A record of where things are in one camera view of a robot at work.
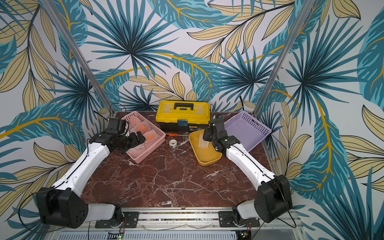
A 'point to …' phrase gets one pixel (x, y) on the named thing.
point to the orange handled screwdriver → (174, 135)
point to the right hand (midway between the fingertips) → (209, 131)
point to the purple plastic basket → (249, 130)
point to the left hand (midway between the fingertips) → (138, 143)
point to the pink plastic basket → (141, 151)
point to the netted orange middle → (142, 127)
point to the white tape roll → (173, 143)
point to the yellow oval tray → (203, 149)
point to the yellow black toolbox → (183, 116)
